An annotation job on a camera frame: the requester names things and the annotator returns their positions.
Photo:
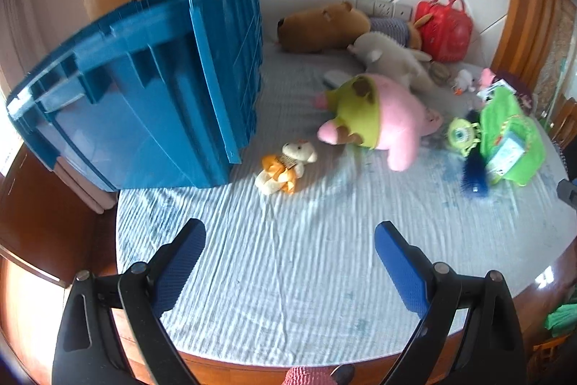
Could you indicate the white wall socket strip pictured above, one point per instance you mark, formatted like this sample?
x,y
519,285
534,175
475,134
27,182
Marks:
x,y
383,8

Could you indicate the brown wooden cabinet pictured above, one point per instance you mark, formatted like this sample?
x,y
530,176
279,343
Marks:
x,y
45,222

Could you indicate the red toy suitcase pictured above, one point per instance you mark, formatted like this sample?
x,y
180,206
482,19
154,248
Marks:
x,y
444,33

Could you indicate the pink starfish plush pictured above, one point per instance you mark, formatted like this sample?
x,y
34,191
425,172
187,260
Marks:
x,y
401,114

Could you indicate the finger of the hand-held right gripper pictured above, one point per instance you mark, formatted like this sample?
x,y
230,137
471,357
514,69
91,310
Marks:
x,y
568,193

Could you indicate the dark maroon cloth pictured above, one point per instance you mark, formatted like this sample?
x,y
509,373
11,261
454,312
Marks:
x,y
516,87

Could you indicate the round wooden bed frame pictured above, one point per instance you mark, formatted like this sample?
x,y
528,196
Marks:
x,y
252,371

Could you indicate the grey white plush animal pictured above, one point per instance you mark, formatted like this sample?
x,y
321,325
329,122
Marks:
x,y
392,55

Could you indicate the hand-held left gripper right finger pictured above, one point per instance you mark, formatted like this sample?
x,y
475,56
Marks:
x,y
405,272

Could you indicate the green cloth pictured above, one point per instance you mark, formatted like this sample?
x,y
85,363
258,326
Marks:
x,y
561,317

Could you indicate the striped shirt bear plush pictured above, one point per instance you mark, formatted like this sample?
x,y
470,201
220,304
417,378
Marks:
x,y
392,28

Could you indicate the blue plastic storage crate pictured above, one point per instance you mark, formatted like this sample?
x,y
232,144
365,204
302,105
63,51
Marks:
x,y
135,119

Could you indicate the small cream bear plush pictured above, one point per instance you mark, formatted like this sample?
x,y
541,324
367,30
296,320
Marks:
x,y
288,168

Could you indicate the green one-eyed monster toy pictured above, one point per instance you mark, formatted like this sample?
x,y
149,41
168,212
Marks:
x,y
460,134

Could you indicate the green cloth bag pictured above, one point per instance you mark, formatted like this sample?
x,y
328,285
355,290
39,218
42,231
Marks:
x,y
509,119

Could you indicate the pink knitted sleeve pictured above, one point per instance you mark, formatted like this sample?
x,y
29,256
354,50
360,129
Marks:
x,y
309,377

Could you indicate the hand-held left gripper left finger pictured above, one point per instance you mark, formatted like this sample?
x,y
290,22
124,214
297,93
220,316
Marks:
x,y
180,267

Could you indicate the dark wooden chair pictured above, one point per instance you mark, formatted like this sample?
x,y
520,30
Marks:
x,y
565,119

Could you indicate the brown capybara plush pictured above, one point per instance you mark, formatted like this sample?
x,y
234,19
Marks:
x,y
315,28

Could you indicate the small white fluffy toy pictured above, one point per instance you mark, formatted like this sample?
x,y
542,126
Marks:
x,y
464,80

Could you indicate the teal cardboard box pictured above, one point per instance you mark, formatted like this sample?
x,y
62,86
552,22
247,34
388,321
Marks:
x,y
507,155

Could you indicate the small pink toy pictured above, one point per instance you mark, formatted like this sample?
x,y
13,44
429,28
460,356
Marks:
x,y
487,79

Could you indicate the blue feather toy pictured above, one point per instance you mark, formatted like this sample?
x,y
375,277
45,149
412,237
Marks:
x,y
473,177

